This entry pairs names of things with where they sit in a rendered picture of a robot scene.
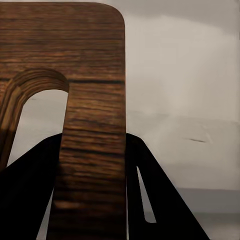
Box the cutting board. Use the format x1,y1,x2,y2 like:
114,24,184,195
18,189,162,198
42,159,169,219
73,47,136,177
0,1,127,240

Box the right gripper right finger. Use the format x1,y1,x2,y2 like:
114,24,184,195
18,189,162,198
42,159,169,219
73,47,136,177
126,133,210,240

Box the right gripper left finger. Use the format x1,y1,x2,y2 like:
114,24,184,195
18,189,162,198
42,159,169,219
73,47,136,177
0,133,62,240

